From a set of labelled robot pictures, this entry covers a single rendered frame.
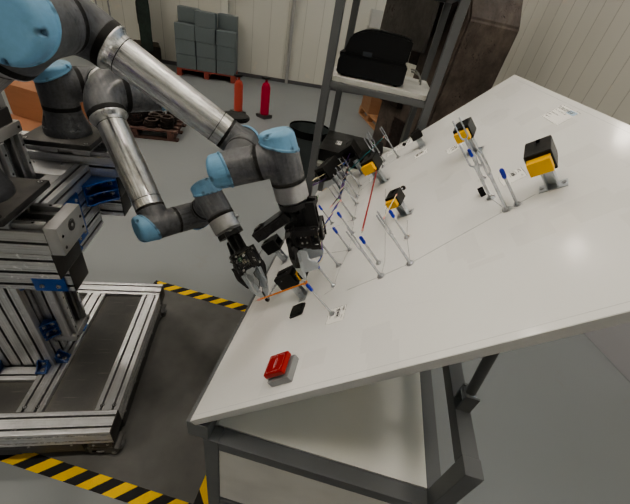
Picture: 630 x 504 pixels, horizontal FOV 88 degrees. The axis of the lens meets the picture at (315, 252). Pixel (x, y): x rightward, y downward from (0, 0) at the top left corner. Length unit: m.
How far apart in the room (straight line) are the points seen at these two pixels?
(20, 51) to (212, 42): 7.82
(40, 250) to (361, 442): 1.00
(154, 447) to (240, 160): 1.46
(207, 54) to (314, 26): 2.66
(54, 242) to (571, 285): 1.13
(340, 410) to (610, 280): 0.72
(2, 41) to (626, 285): 0.92
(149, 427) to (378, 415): 1.19
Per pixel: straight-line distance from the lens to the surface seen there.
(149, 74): 0.83
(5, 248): 1.20
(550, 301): 0.55
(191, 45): 8.57
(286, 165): 0.69
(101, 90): 1.09
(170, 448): 1.85
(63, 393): 1.86
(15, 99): 4.30
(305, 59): 9.51
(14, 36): 0.73
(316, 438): 0.98
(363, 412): 1.04
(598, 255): 0.60
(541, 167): 0.70
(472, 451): 0.88
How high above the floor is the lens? 1.69
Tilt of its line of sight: 36 degrees down
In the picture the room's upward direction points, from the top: 12 degrees clockwise
